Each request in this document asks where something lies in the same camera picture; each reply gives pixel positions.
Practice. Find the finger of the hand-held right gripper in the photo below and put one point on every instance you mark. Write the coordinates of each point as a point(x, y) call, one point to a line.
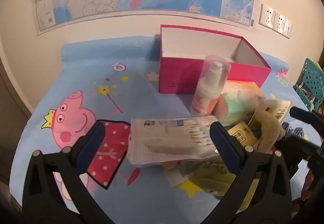
point(302, 114)
point(296, 148)

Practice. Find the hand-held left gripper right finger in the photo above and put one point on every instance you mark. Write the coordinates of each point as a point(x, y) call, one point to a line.
point(222, 143)

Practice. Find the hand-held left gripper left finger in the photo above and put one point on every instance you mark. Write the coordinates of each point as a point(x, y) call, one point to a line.
point(89, 145)

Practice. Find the blue gingham scrunchie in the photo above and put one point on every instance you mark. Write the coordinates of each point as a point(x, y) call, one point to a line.
point(291, 130)

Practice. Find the beige plush toy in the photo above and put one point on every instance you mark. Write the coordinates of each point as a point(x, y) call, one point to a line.
point(268, 122)

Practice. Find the green plush toy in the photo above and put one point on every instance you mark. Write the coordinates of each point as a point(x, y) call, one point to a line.
point(210, 175)

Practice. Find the clear cotton swab pack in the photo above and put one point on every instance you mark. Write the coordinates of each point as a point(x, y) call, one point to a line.
point(164, 137)

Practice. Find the pink cardboard box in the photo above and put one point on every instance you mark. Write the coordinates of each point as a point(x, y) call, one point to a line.
point(177, 74)

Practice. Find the white yellow packet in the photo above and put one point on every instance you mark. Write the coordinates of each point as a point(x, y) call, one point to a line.
point(279, 110)

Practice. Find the teal perforated storage rack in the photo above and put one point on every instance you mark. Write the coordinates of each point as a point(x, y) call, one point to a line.
point(312, 79)

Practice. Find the pastel tissue pack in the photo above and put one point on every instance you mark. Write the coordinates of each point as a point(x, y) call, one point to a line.
point(235, 102)

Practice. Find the white green printed packet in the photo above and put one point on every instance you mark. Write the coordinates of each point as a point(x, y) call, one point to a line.
point(182, 172)

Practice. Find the white orange spray bottle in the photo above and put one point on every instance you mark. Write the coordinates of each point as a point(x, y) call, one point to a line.
point(205, 94)

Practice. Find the blue cartoon printed blanket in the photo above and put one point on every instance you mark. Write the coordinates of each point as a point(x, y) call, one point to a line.
point(76, 74)

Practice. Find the brown door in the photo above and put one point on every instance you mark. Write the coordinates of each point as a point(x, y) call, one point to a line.
point(10, 117)

